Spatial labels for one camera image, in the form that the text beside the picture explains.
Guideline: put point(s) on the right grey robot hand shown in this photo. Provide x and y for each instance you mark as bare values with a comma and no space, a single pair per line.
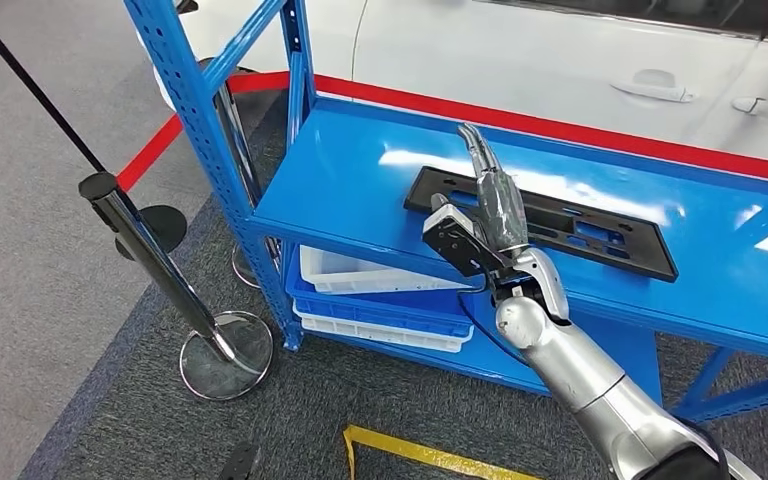
503,205

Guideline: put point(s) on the long black plastic part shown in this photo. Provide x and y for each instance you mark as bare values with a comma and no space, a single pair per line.
596,238

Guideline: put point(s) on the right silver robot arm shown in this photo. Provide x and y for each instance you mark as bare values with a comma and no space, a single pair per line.
583,371

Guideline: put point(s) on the blue metal shelf rack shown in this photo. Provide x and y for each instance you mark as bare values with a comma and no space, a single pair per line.
357,192

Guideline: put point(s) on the white car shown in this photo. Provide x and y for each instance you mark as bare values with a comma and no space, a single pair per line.
523,46

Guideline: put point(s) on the tilted white plastic bin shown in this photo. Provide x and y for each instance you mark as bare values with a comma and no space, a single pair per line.
357,278

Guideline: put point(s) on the blue plastic bin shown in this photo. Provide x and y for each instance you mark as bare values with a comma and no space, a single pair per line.
371,311

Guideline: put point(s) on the flat white plastic bin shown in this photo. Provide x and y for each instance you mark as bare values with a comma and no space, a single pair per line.
371,334

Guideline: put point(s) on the yellow floor tape square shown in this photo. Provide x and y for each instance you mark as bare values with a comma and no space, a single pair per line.
410,454

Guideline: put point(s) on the black robot foot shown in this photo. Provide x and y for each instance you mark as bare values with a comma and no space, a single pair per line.
241,464

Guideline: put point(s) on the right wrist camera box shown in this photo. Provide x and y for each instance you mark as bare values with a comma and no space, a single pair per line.
460,242

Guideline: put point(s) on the chrome stanchion post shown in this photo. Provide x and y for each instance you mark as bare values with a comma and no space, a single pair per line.
225,358
235,132

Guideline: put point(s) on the black stanchion post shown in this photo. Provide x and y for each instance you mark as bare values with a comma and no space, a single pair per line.
159,225

